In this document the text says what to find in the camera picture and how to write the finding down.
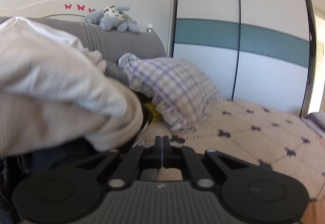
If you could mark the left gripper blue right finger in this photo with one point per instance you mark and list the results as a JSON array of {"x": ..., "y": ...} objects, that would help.
[{"x": 176, "y": 156}]

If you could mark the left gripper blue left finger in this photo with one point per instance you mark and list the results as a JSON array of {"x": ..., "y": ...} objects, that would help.
[{"x": 146, "y": 156}]

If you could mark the brown ribbed long-sleeve top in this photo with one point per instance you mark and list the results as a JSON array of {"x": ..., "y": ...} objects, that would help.
[{"x": 169, "y": 174}]

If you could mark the pile of dark clothes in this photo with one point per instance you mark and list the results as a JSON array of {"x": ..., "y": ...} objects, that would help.
[{"x": 38, "y": 160}]

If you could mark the yellow knitted item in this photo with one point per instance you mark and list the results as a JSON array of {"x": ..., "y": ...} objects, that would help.
[{"x": 157, "y": 117}]

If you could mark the purple plaid pillow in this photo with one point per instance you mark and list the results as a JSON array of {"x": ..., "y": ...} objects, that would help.
[{"x": 181, "y": 92}]

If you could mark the beige bear pattern bed blanket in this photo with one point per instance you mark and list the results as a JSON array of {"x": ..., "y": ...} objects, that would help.
[{"x": 270, "y": 138}]

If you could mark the cream white garment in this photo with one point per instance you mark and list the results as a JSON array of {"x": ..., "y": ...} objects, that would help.
[{"x": 53, "y": 90}]

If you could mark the grey upholstered headboard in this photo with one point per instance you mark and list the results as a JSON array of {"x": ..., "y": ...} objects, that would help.
[{"x": 101, "y": 41}]

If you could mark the blue plush toy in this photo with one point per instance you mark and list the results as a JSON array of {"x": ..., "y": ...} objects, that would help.
[{"x": 113, "y": 17}]

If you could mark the white and teal wardrobe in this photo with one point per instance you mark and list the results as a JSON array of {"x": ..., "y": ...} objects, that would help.
[{"x": 254, "y": 50}]

